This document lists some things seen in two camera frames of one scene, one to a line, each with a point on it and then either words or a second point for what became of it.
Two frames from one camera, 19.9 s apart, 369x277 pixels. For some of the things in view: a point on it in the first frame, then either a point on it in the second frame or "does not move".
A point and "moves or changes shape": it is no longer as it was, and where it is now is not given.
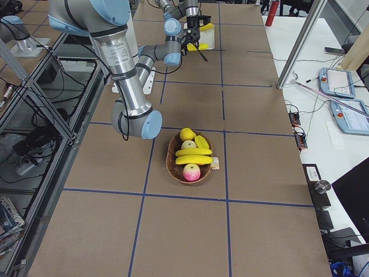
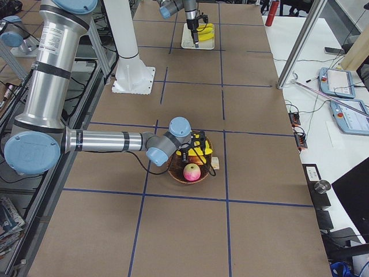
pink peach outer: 191,172 does not move
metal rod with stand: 295,81 does not move
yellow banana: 191,47 → 207,29
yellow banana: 199,160 → 191,152
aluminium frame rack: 44,115 does not move
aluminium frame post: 301,44 does not move
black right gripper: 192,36 → 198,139
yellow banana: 193,152 moves or changes shape
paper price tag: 215,164 does not move
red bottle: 273,10 does not move
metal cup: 322,186 does not move
